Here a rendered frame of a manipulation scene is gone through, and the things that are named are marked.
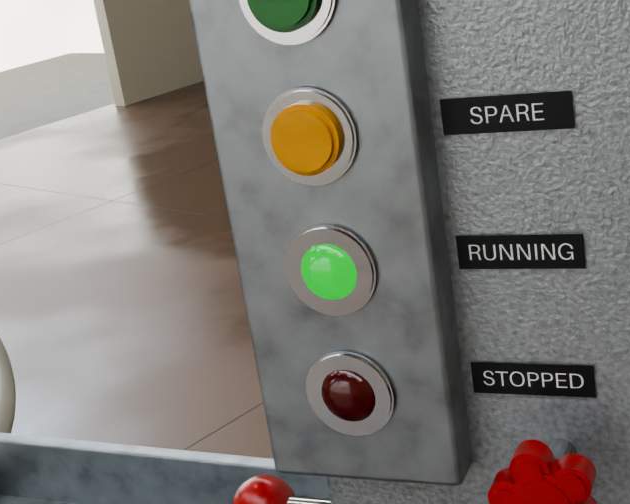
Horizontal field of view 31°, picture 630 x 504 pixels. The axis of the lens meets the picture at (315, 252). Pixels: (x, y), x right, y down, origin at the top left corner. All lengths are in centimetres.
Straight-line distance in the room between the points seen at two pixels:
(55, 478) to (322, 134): 45
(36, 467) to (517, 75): 50
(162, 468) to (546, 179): 41
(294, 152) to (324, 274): 5
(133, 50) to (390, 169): 831
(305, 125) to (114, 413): 321
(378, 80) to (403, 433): 14
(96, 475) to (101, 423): 277
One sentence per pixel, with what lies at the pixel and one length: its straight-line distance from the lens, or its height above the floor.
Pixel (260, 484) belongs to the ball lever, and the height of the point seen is 124.
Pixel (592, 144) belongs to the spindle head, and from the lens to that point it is 39.
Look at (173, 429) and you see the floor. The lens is 340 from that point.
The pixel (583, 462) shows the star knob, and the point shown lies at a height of 130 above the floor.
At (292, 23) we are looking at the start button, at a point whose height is 146.
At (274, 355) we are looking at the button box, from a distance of 44.
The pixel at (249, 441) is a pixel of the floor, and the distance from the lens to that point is 324.
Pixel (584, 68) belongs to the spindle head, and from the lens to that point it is 39.
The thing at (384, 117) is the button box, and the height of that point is 142.
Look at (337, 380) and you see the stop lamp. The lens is 43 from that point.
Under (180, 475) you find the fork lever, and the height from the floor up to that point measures 116.
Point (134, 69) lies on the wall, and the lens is 870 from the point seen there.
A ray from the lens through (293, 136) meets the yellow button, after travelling 40.
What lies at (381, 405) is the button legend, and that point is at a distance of 43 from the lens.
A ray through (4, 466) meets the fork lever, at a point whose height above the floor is 115.
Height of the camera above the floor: 151
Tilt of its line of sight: 19 degrees down
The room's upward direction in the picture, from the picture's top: 9 degrees counter-clockwise
